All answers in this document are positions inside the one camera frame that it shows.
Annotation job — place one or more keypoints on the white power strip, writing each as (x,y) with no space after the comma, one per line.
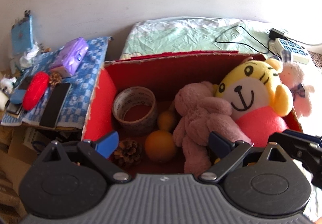
(291,49)

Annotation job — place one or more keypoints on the red glasses case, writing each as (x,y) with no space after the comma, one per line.
(35,90)

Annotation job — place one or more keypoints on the dark patterned cushion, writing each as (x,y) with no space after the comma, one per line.
(317,60)

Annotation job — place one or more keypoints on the black phone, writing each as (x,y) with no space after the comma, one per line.
(55,105)

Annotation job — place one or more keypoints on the brown pine cone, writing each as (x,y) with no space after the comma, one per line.
(127,153)

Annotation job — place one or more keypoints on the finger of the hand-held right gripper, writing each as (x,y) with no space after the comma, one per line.
(296,144)

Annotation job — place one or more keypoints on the black flat case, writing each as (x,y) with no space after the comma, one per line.
(24,83)

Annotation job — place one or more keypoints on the green printed bed sheet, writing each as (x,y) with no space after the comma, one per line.
(176,35)

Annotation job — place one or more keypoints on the orange fruit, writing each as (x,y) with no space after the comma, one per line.
(166,120)
(161,146)

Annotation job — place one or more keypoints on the blue notebook with clips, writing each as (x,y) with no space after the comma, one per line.
(22,35)

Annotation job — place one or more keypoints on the red cardboard box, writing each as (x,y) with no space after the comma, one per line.
(161,73)

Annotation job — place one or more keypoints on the black plastic crate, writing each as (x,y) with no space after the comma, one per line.
(63,135)

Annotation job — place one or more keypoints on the blue oval case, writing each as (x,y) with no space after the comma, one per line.
(17,96)

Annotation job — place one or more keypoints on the printed tape roll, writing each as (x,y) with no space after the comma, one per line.
(135,125)

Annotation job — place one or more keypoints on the blue checkered cloth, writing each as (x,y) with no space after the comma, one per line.
(85,75)

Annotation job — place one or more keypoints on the black power adapter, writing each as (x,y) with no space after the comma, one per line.
(276,34)

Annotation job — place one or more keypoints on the dark notebook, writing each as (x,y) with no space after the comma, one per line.
(14,109)

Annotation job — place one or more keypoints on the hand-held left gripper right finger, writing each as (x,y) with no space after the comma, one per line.
(218,142)

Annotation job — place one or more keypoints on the crumpled white plastic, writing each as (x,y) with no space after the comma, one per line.
(30,55)

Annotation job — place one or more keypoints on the small white toy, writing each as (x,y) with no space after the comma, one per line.
(5,86)

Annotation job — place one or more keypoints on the yellow tiger plush toy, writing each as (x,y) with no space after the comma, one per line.
(246,93)

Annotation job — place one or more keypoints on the small pine cone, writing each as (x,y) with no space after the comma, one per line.
(54,79)

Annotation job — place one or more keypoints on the pink bear plush toy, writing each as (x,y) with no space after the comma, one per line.
(198,113)

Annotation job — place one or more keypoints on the white rabbit plush toy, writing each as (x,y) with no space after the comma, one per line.
(294,80)

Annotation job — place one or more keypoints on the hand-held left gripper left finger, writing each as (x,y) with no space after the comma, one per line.
(108,143)

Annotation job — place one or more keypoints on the purple tissue pack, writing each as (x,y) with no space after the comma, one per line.
(73,55)

